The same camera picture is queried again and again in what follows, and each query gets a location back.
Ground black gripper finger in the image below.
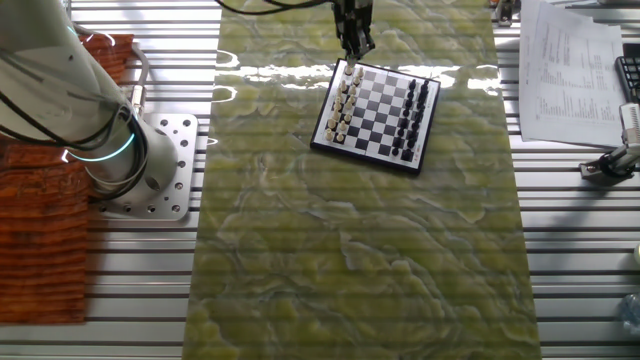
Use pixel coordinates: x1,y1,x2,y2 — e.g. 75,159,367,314
353,27,376,61
338,27,355,62

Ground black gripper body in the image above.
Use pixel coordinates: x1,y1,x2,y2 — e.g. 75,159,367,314
333,0,374,31

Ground black framed magnetic chessboard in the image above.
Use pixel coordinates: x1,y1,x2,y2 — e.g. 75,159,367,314
309,58,442,176

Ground green marble patterned mat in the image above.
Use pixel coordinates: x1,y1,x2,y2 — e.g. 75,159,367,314
182,0,544,360

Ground printed white paper sheet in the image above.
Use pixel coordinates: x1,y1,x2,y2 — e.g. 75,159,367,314
518,0,629,149

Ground black keyboard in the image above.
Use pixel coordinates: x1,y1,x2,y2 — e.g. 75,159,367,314
613,42,640,104

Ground clear plastic water bottle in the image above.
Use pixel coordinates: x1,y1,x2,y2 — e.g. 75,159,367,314
619,293,640,335

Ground silver metal bracket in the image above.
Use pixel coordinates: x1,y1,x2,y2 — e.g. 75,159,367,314
492,0,519,27

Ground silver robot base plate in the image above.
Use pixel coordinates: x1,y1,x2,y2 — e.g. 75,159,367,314
97,112,200,222

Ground grey base cable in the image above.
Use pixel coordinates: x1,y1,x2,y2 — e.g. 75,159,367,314
127,42,151,119

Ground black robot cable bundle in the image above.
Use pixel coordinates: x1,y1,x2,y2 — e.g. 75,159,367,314
0,47,150,201

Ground black and silver camera mount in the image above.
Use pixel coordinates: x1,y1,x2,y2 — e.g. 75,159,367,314
578,144,640,188

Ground silver boxy camera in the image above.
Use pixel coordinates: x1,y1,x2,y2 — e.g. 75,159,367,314
618,102,640,149

